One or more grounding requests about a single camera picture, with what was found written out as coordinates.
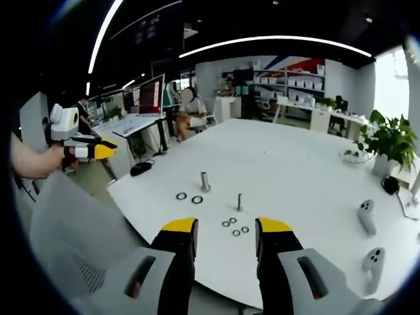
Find long white desk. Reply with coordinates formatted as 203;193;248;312
274;97;373;134

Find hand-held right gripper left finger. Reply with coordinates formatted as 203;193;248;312
94;216;200;315

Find green potted plant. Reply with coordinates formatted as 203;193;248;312
343;109;419;179

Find curved ceiling light strip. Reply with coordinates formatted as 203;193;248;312
178;35;374;60
87;0;125;75

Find grey mesh office chair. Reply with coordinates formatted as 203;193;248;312
28;170;157;315

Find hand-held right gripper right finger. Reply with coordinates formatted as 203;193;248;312
255;216;385;315

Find computer monitor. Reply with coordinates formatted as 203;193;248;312
137;73;166;116

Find white cable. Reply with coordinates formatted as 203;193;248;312
394;189;420;220

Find coiled black cable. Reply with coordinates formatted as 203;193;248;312
381;176;401;196

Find grey handheld controller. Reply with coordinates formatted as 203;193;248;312
356;199;378;237
362;247;387;295

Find white storage shelving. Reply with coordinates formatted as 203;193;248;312
248;58;326;101

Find black office chair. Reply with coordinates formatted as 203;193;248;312
329;94;349;136

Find black pouch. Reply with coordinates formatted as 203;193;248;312
129;160;154;177

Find white standing desk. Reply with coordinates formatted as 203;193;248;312
112;113;169;158

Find white cabinet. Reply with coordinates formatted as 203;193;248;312
214;95;243;121

